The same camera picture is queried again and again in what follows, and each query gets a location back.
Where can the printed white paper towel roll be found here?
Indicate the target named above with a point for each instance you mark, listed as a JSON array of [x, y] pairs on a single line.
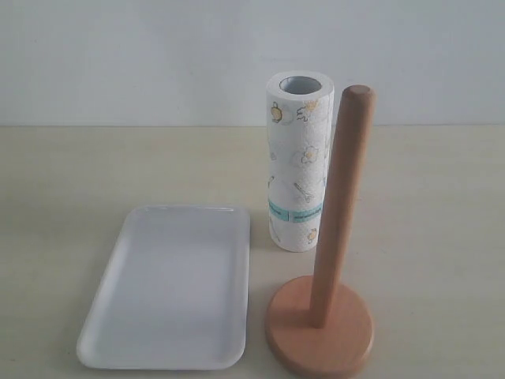
[[299, 114]]

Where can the wooden paper towel holder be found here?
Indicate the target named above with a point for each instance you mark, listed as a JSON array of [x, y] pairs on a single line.
[[316, 326]]

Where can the white rectangular plastic tray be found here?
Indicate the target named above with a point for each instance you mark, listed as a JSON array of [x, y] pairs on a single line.
[[174, 294]]

